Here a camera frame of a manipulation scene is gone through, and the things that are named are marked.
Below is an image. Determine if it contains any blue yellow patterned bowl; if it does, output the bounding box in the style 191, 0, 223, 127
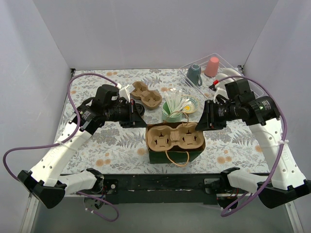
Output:
182, 95, 199, 114

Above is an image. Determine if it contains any green paper bag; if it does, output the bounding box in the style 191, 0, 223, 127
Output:
145, 112, 206, 167

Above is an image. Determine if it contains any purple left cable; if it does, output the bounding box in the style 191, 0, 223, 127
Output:
2, 73, 122, 222

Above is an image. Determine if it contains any pink plastic cup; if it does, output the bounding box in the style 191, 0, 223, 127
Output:
204, 57, 219, 77

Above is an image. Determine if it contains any teal mug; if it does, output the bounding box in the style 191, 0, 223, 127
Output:
187, 64, 203, 86

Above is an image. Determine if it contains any green straw holder cup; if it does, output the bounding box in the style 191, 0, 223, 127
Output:
161, 102, 183, 123

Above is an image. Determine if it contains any purple cable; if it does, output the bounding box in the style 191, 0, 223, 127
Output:
2, 73, 122, 222
217, 75, 288, 217

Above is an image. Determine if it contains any white wire dish rack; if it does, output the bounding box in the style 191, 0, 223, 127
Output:
179, 53, 264, 102

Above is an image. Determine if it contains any floral tablecloth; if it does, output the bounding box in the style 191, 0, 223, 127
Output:
59, 69, 269, 174

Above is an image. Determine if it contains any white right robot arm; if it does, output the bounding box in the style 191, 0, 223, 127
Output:
195, 76, 311, 216

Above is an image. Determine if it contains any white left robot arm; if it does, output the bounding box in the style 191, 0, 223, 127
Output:
17, 84, 147, 209

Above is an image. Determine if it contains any paper wrapped straw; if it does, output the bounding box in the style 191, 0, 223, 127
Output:
173, 99, 193, 115
165, 91, 179, 113

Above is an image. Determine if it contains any white plate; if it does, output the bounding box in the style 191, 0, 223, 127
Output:
215, 73, 231, 84
222, 68, 243, 78

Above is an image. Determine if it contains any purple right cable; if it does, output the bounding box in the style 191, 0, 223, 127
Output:
217, 75, 288, 217

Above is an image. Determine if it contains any brown cardboard cup carrier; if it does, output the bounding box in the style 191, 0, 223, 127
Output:
130, 81, 162, 110
146, 122, 205, 151

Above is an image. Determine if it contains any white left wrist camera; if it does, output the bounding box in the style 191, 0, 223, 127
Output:
117, 83, 135, 102

